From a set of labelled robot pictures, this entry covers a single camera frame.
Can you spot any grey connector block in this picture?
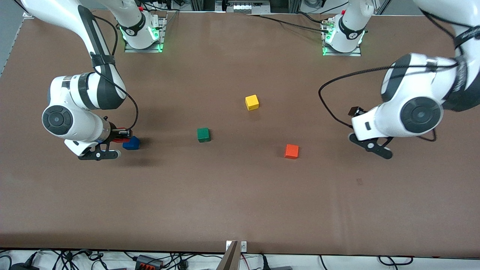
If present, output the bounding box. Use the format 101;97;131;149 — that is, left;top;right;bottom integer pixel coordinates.
232;3;263;14

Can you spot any brown table cover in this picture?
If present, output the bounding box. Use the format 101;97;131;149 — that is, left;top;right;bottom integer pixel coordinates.
0;10;480;259

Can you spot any black orange power strip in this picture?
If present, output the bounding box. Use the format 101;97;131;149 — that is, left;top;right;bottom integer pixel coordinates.
134;255;164;270

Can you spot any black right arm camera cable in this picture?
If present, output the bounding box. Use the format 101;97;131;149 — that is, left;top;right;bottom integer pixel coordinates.
90;14;139;131

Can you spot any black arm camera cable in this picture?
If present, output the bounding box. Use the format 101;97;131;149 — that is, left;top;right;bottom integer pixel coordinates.
90;14;139;131
318;64;460;142

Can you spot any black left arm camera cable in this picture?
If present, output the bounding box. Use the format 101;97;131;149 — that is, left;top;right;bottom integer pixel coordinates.
318;64;460;142

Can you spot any left arm aluminium base plate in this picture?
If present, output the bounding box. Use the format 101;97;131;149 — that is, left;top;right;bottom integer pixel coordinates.
321;17;362;57

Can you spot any right arm aluminium base plate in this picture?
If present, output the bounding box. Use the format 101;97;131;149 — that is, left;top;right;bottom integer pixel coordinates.
124;10;168;53

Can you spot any black base power cable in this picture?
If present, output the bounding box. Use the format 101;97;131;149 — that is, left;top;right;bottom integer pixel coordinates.
247;13;332;33

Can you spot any aluminium cage frame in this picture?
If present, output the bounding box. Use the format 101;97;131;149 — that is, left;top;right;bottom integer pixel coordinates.
15;0;390;19

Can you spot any black cable loop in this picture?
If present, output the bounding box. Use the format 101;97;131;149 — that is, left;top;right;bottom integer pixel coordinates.
377;255;414;266

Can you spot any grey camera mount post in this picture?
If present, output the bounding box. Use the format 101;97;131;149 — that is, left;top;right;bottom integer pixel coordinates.
216;240;240;270

